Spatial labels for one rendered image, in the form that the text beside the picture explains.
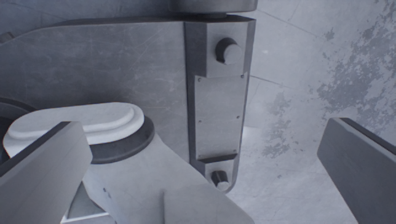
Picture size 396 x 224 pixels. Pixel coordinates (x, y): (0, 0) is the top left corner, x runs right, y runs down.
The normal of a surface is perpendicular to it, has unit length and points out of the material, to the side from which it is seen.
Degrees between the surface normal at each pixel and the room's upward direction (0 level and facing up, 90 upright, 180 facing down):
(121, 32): 0
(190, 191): 115
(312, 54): 0
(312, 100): 0
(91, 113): 90
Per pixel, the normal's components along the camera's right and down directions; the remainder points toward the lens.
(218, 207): -0.10, -0.99
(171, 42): 0.21, 0.48
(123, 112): -0.01, -0.87
